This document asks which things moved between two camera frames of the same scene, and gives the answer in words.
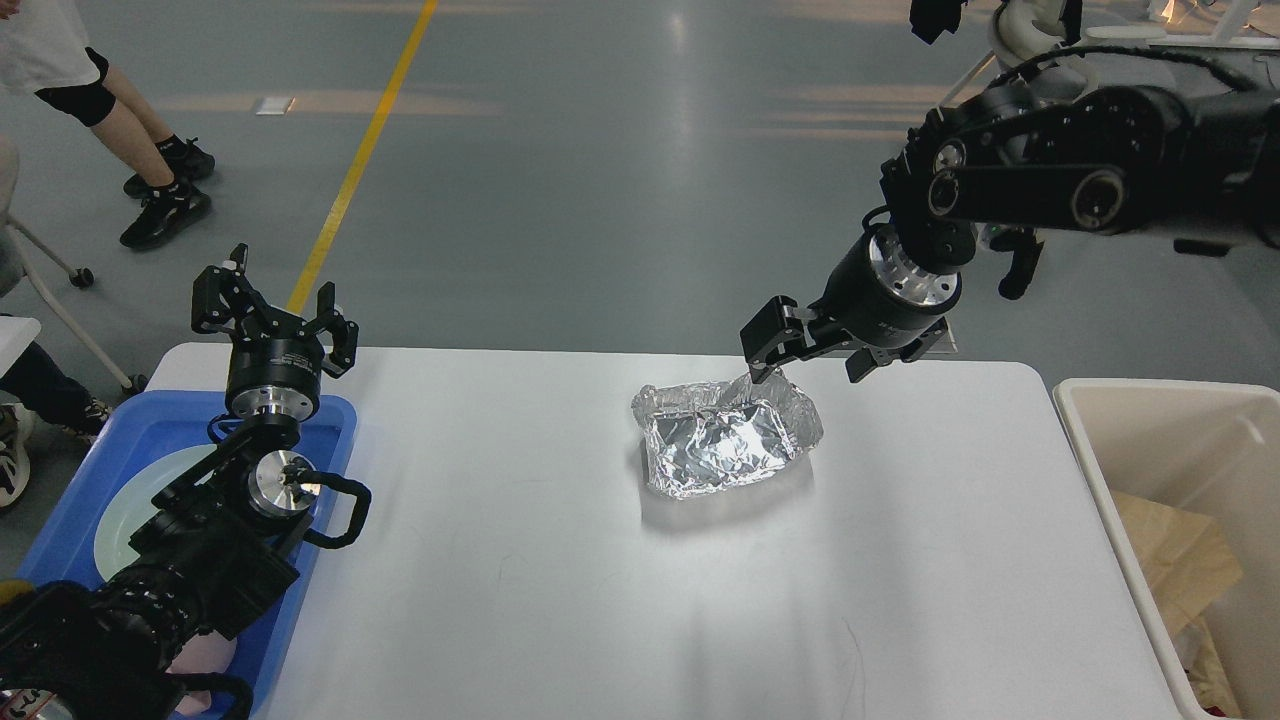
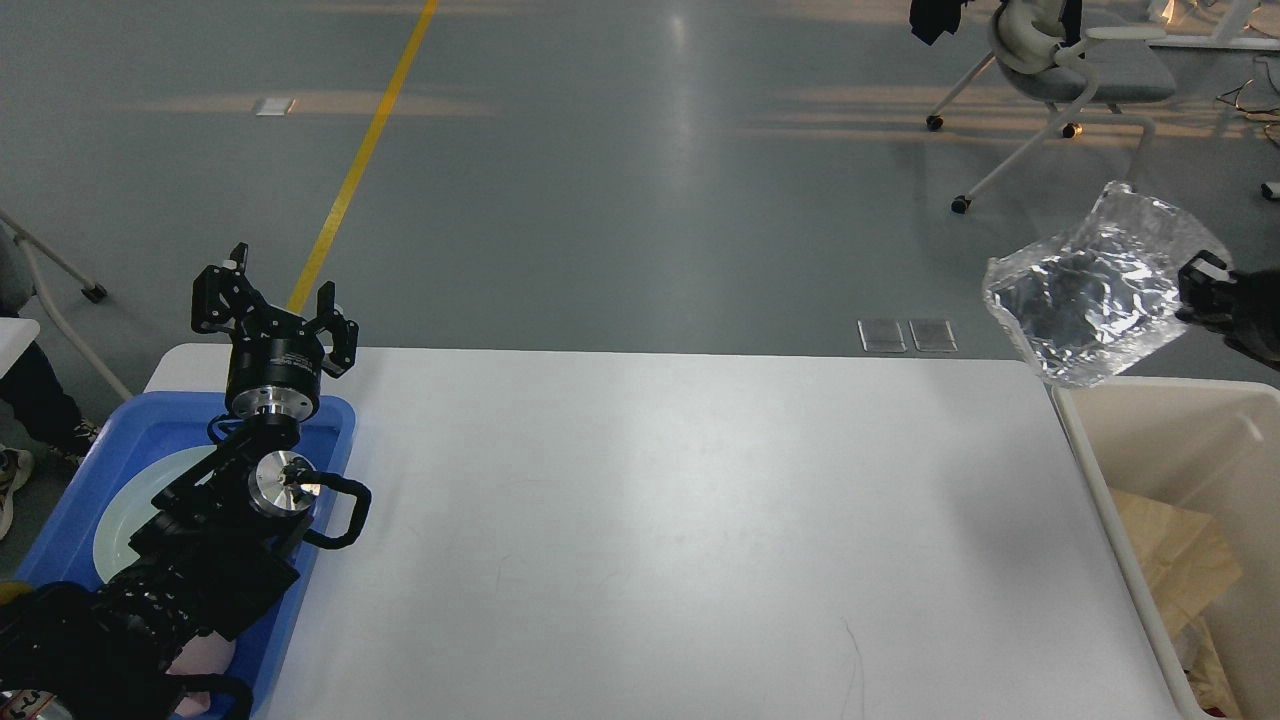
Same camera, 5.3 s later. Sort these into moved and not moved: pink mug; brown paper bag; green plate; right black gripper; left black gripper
Moved: right black gripper
Not moved: brown paper bag; left black gripper; pink mug; green plate
